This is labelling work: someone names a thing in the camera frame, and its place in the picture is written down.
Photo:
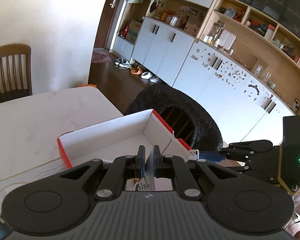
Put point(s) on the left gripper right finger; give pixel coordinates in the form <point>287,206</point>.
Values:
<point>175,168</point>

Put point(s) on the brown entrance door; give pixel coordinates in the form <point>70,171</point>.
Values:
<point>105,24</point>

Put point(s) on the white wall cabinet unit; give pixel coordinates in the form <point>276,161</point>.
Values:
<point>239,59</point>

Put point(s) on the brown wooden chair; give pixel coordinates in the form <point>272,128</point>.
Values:
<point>15,72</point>

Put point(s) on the red patterned door rug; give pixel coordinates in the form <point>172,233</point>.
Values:
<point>101,56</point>

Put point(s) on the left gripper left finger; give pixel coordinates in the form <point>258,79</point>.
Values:
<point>114,175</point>

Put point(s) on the orange bag in basket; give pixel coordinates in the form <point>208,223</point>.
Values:
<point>88,85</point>

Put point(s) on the cardboard box in cabinet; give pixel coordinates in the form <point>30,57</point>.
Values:
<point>133,31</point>

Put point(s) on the red cardboard box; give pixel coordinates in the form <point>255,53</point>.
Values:
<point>121,136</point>

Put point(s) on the blue wet wipes packet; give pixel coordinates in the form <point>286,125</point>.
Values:
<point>146,183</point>

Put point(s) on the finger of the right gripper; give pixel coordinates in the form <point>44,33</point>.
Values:
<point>258,174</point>
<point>238,151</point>

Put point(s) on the black jacket on chair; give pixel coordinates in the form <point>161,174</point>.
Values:
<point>188,119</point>

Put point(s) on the sneakers on floor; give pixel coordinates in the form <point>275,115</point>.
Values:
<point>123,63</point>

